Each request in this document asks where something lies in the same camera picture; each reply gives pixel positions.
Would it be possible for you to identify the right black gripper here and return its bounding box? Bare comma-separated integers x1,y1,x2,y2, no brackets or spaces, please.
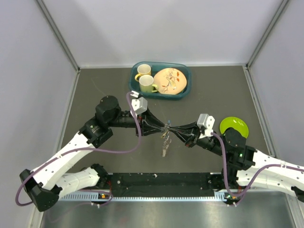
169,121,228,157

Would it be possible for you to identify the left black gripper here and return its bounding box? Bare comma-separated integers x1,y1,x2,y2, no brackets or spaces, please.
108,106,165,137

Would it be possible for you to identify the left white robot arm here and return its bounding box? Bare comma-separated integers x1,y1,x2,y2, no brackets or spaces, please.
15,92,165,212

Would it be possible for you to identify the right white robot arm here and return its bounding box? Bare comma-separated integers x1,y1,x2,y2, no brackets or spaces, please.
168,123,304,202

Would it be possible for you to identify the teal plastic tub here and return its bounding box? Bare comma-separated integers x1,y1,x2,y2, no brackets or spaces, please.
128,61,192,101

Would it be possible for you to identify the front yellow-green mug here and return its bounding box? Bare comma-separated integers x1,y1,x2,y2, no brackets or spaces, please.
139,75,159,93

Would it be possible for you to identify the lime green plate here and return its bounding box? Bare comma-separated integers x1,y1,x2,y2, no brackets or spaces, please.
219,116,249,138

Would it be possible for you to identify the floral peach plate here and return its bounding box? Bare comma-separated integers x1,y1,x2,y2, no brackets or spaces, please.
153,68,187,95

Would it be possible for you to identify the rear yellow mug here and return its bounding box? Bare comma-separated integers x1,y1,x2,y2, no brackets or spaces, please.
134,64,152,82

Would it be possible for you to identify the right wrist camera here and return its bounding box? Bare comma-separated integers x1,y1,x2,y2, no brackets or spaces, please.
197,114,215,137

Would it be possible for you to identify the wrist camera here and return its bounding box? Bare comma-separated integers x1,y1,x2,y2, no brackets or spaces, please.
131,91,148,115
197,114,215,137

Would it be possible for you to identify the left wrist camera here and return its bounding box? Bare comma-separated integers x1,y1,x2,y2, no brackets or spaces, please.
131,91,148,115

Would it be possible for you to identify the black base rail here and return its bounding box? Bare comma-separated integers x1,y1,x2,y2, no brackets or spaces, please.
59,172,252,202

